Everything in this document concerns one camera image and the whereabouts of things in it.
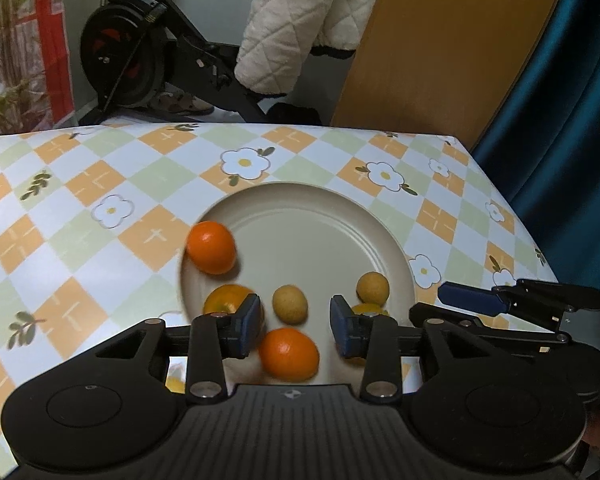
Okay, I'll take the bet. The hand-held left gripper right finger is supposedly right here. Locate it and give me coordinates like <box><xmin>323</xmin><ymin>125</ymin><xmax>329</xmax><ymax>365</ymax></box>
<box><xmin>330</xmin><ymin>294</ymin><xmax>497</xmax><ymax>405</ymax></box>

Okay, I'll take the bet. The small tan longan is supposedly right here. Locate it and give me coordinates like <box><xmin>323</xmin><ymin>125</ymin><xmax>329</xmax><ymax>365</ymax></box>
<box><xmin>356</xmin><ymin>271</ymin><xmax>391</xmax><ymax>306</ymax></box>
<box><xmin>272</xmin><ymin>285</ymin><xmax>310</xmax><ymax>325</ymax></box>

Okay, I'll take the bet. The wooden board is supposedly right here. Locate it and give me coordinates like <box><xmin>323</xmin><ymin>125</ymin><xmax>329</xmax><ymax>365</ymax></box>
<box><xmin>330</xmin><ymin>0</ymin><xmax>576</xmax><ymax>152</ymax></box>

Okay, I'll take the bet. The checkered floral tablecloth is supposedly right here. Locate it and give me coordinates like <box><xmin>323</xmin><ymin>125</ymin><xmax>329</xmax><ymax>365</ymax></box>
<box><xmin>0</xmin><ymin>121</ymin><xmax>561</xmax><ymax>479</ymax></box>

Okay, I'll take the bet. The greenish orange tangerine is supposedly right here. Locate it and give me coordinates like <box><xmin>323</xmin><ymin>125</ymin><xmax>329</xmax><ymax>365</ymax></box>
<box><xmin>203</xmin><ymin>284</ymin><xmax>266</xmax><ymax>322</ymax></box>

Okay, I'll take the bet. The red printed backdrop cloth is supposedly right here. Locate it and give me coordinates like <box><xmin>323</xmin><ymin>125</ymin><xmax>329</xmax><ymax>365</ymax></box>
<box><xmin>0</xmin><ymin>0</ymin><xmax>76</xmax><ymax>137</ymax></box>

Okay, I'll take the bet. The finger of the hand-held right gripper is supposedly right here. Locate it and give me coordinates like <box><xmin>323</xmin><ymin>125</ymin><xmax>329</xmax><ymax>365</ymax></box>
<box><xmin>409</xmin><ymin>302</ymin><xmax>574</xmax><ymax>347</ymax></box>
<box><xmin>437</xmin><ymin>279</ymin><xmax>600</xmax><ymax>334</ymax></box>

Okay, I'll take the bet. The beige round plate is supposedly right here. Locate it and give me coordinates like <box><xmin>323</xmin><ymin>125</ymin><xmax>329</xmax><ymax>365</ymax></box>
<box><xmin>179</xmin><ymin>182</ymin><xmax>417</xmax><ymax>387</ymax></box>

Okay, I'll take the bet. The white quilted blanket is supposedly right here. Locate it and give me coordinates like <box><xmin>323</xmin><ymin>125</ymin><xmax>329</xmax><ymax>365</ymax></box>
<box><xmin>234</xmin><ymin>0</ymin><xmax>392</xmax><ymax>97</ymax></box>

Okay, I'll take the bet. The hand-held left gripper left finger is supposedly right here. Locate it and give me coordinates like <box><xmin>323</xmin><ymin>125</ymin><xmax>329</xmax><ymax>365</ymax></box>
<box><xmin>95</xmin><ymin>293</ymin><xmax>263</xmax><ymax>405</ymax></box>

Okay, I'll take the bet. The dark blue curtain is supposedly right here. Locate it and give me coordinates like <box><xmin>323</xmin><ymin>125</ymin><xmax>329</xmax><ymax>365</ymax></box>
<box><xmin>472</xmin><ymin>0</ymin><xmax>600</xmax><ymax>302</ymax></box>

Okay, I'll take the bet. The yellow orange tangerine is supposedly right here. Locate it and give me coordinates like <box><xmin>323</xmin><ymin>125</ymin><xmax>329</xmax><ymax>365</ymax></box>
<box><xmin>350</xmin><ymin>302</ymin><xmax>389</xmax><ymax>319</ymax></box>

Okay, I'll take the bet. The black exercise bike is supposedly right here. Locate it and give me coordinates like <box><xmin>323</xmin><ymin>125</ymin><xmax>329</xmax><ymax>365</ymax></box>
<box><xmin>79</xmin><ymin>0</ymin><xmax>326</xmax><ymax>127</ymax></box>

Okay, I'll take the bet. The bright orange tangerine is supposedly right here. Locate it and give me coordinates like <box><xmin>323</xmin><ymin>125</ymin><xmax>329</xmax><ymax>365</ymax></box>
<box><xmin>258</xmin><ymin>327</ymin><xmax>321</xmax><ymax>382</ymax></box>
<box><xmin>186</xmin><ymin>221</ymin><xmax>237</xmax><ymax>276</ymax></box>

